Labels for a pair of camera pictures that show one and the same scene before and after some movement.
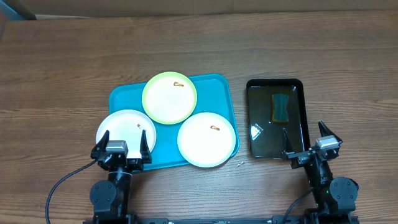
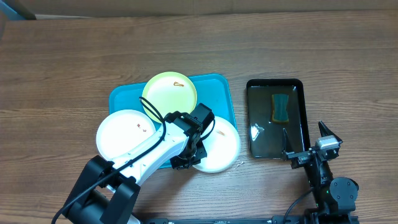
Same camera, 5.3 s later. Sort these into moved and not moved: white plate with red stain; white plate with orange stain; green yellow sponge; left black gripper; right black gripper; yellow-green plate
Moved: white plate with orange stain; left black gripper
Not moved: green yellow sponge; yellow-green plate; right black gripper; white plate with red stain
